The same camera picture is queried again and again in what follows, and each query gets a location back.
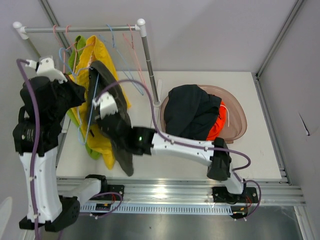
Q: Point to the slotted grey cable duct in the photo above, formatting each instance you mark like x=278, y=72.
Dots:
x=144, y=208

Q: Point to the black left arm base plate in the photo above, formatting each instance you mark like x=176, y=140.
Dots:
x=111, y=189

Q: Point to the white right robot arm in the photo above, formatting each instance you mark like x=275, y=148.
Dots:
x=215, y=155

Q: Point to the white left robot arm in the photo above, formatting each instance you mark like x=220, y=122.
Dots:
x=46, y=102

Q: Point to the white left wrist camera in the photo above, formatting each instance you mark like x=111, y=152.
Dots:
x=46, y=67

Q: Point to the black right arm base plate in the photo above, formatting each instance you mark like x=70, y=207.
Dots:
x=221, y=195

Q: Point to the navy dark shorts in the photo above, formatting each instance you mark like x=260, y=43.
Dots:
x=190, y=112

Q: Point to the metal clothes rack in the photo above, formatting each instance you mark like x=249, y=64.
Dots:
x=140, y=27

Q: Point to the yellow shorts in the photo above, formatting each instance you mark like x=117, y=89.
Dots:
x=102, y=54

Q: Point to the pink wire hanger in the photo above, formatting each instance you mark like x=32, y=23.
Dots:
x=133, y=53

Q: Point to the translucent pink plastic basin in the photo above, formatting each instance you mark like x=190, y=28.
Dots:
x=237, y=118

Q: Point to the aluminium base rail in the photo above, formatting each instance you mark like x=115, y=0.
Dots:
x=198, y=192

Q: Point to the olive green shorts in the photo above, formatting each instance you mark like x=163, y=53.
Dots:
x=112, y=127

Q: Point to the orange shorts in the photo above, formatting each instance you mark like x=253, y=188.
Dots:
x=222, y=119

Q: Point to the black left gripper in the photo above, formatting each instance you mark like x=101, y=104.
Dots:
x=78, y=92

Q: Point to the lime green shorts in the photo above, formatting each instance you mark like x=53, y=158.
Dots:
x=81, y=138

